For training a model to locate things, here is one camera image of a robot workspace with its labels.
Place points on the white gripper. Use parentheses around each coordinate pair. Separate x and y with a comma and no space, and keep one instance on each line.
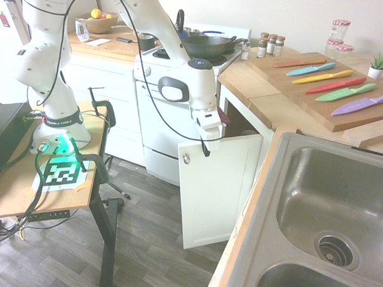
(208,127)

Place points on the white cabinet door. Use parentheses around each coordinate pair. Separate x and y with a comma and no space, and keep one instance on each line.
(219,193)

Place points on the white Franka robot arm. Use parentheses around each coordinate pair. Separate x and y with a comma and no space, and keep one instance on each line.
(51,60)

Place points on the white sink base cabinet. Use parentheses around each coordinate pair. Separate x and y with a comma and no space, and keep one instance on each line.
(222,96)

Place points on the white drawer cabinet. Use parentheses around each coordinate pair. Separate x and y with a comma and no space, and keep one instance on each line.
(113,89)

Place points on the silver door knob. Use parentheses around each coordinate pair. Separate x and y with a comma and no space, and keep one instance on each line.
(186,158)

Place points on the white stove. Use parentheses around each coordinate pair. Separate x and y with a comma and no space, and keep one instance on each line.
(156,145)

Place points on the black wok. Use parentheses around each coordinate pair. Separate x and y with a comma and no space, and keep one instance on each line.
(209,45)

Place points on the black screw clamp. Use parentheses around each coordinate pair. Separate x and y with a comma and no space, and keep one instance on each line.
(109,110)
(101,168)

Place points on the wooden cutting board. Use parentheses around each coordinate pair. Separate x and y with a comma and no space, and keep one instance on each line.
(287,82)

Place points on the glass salt shaker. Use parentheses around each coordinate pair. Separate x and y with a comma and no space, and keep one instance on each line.
(245,50)

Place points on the spice jar brown lid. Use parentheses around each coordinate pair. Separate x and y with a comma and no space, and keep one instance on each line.
(279,47)
(262,48)
(271,45)
(264,34)

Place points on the black tape roll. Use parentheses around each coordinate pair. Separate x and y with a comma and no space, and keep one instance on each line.
(146,43)

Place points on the orange knife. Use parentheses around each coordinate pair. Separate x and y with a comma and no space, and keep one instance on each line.
(296,63)

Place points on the teal knife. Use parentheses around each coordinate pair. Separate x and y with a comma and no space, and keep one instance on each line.
(306,70)

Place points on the orange tape piece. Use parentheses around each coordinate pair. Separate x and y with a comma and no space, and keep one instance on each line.
(28,191)
(82,185)

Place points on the stainless steel sink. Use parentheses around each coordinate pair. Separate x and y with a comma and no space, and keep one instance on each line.
(324,207)

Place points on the yellow knife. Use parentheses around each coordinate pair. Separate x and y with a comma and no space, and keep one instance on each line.
(319,77)

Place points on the red knife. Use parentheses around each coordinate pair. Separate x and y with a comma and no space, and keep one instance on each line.
(332,86)

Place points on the green knife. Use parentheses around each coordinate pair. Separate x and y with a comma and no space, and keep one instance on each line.
(338,94)

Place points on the printed marker tag sheet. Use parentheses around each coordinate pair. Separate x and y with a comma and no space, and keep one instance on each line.
(61,174)

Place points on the white notepad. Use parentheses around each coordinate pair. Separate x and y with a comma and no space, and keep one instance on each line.
(98,42)

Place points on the purple knife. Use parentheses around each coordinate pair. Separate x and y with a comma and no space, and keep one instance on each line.
(355,106)

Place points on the narrow wooden board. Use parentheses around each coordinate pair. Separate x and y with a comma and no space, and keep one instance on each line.
(366,136)

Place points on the glass jar checked lid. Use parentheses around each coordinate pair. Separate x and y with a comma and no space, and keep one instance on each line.
(333,48)
(339,30)
(345,54)

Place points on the orange fruit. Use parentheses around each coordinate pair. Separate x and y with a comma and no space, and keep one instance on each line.
(109,16)

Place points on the wooden fruit bowl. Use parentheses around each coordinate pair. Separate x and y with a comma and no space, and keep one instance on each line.
(97,25)

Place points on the desk height control panel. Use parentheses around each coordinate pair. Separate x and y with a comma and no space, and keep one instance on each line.
(48,215)

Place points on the clear plastic container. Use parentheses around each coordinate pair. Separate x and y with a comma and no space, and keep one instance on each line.
(82,30)

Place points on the yellow lemon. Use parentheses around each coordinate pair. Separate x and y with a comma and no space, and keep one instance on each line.
(96,13)

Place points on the small potted plant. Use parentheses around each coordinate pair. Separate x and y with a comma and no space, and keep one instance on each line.
(376,68)

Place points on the wooden robot table black legs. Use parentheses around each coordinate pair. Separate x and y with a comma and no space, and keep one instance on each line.
(9,192)

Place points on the black control box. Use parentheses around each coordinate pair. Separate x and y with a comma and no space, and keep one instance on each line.
(3,132)

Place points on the maroon wrist camera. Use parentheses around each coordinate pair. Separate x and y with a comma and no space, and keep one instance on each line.
(224,116)

